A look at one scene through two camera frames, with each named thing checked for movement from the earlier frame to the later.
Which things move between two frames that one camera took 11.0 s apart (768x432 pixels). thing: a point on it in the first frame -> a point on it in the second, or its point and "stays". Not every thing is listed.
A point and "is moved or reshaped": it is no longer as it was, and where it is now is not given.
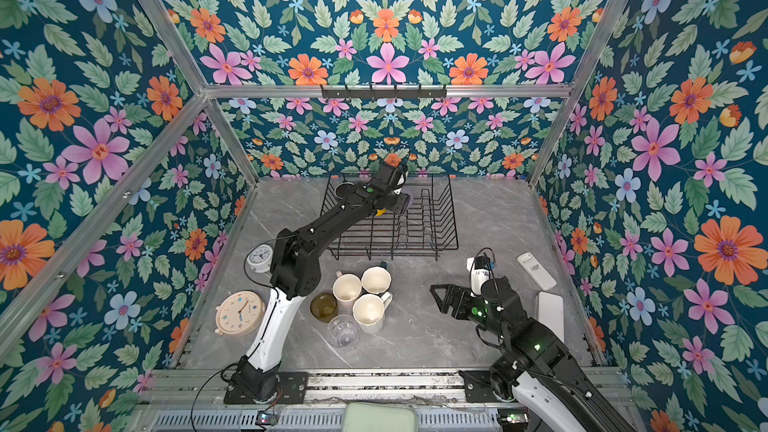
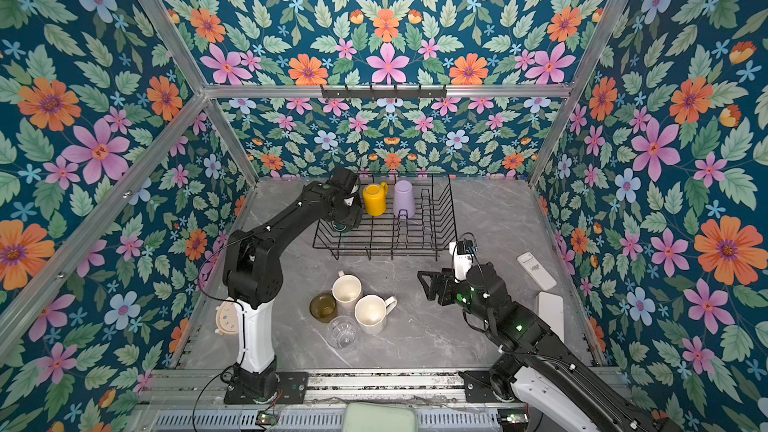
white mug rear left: [346, 288] stays
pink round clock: [239, 313] stays
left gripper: [401, 204] -> [355, 215]
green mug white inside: [377, 279] is moved or reshaped
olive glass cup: [324, 306] stays
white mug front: [368, 311] stays
